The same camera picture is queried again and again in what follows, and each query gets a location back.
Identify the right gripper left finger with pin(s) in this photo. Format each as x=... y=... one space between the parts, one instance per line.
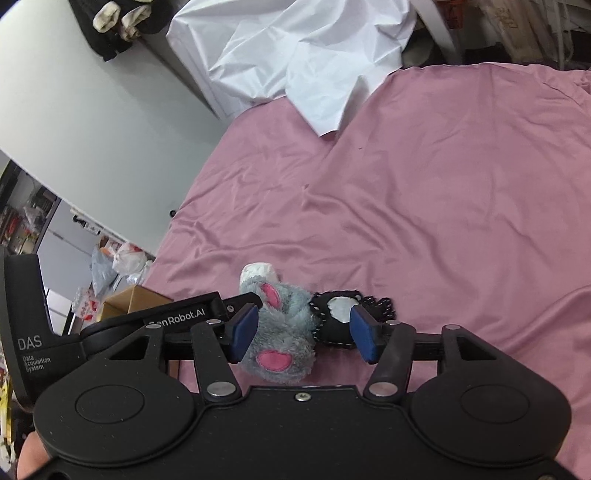
x=217 y=345

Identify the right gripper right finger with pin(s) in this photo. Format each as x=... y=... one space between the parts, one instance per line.
x=389 y=346

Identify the grey pink plush paw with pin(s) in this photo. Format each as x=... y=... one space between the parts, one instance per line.
x=283 y=349

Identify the black lace fabric pouch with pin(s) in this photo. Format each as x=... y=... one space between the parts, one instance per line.
x=332 y=309

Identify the white soft packet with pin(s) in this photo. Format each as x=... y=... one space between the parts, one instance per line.
x=263 y=270

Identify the person's left hand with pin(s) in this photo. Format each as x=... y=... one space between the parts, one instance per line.
x=32 y=458

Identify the red white bottle pack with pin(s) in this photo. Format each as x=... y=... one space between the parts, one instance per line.
x=85 y=305

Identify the cardboard box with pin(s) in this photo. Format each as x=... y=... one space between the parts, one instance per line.
x=130 y=300

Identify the grey mailer bag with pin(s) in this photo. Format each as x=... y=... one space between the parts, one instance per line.
x=102 y=272

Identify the white plastic bag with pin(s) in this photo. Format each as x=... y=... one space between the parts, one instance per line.
x=128 y=259

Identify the pink bed sheet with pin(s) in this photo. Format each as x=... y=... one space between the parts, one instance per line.
x=462 y=193

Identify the white draped sheet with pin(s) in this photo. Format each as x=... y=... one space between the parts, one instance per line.
x=325 y=57

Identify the black hanging clothes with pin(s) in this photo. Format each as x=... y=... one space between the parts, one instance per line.
x=111 y=26

